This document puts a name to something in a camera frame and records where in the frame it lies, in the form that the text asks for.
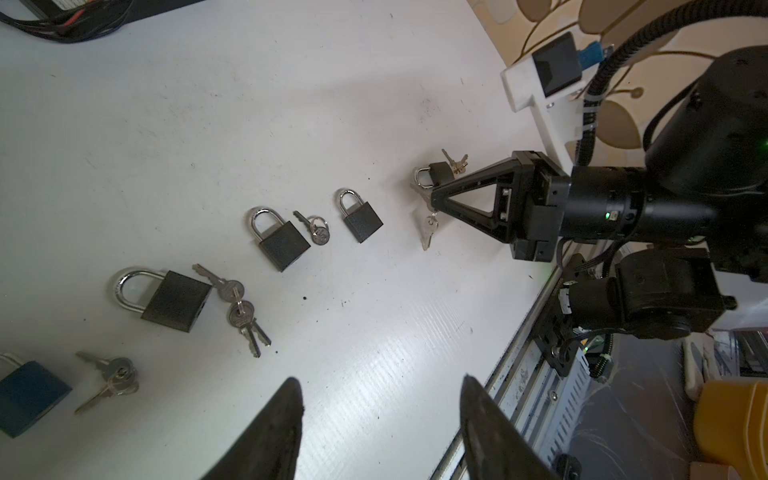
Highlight yellow plastic bin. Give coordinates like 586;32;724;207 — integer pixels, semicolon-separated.
694;380;767;479

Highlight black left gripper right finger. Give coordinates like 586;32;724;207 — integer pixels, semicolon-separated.
460;375;557;480

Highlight blue padlock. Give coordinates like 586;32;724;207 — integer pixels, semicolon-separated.
1;353;72;438

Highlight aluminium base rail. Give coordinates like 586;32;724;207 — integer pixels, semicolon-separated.
428;239;595;480

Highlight black charging board yellow connectors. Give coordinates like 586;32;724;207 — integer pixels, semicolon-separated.
1;0;200;44

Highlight small silver keys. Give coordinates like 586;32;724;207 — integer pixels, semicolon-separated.
74;351;139;415

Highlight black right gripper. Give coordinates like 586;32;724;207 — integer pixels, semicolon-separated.
430;151;571;262

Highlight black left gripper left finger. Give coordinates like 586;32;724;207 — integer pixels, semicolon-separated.
203;377;304;480

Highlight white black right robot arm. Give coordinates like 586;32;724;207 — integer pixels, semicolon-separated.
412;1;767;376

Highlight black padlock with ring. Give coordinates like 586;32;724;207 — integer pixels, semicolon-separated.
111;263;273;359

